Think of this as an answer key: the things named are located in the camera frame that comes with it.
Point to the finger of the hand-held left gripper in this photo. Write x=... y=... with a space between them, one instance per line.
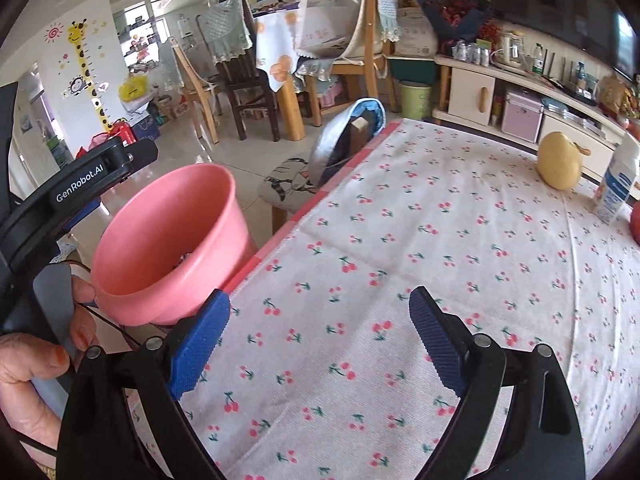
x=137 y=152

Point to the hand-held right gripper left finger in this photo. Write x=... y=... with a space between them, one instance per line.
x=195 y=350

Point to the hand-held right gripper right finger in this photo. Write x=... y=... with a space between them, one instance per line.
x=440 y=345

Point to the pink plastic basin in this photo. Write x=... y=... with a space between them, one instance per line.
x=165 y=220

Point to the person's left hand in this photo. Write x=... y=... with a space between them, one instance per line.
x=25 y=360

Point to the yellow plastic bag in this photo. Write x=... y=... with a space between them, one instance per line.
x=134 y=89

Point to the cherry print tablecloth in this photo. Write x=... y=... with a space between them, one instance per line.
x=400 y=240

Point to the dark wooden chair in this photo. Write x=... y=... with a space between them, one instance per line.
x=250 y=95

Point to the grey lace chair cover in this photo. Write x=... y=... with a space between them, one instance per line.
x=225 y=30

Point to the cartoon cushion stool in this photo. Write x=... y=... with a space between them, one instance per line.
x=285 y=185

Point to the white orange print tablecloth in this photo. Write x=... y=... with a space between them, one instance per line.
x=275 y=45

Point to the blue silver bag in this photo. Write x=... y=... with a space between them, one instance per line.
x=330 y=135

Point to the yellow pear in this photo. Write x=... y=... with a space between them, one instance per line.
x=560 y=160

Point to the red apple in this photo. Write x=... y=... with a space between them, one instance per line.
x=636 y=225

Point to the white cartoon print cloth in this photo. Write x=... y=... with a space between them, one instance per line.
x=325 y=15

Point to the pink storage box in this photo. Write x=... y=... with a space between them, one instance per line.
x=522 y=117

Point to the white bottle blue label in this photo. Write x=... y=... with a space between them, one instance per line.
x=617 y=180

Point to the green waste bin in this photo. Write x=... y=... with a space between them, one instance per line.
x=415 y=100

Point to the white tv cabinet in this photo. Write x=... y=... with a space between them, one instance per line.
x=467 y=95

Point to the light wooden chair with cloths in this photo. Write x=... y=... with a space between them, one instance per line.
x=369 y=20

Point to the blue knitted cloth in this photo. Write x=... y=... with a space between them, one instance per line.
x=387 y=10

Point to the pack of small bottles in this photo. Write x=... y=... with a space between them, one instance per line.
x=472 y=52

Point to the green label water bottle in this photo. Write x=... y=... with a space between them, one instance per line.
x=538 y=62

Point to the blue cap bottle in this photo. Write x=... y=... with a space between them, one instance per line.
x=580 y=80

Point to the white electric kettle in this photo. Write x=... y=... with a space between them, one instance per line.
x=512 y=52

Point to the white sack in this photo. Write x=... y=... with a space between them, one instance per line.
x=415 y=35

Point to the brown snack bag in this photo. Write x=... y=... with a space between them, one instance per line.
x=612 y=95

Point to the dark wrapped flower bouquet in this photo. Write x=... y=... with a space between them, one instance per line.
x=455 y=10

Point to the black television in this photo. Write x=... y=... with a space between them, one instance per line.
x=550 y=0

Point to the yellow giraffe wall sticker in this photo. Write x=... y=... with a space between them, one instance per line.
x=85 y=60

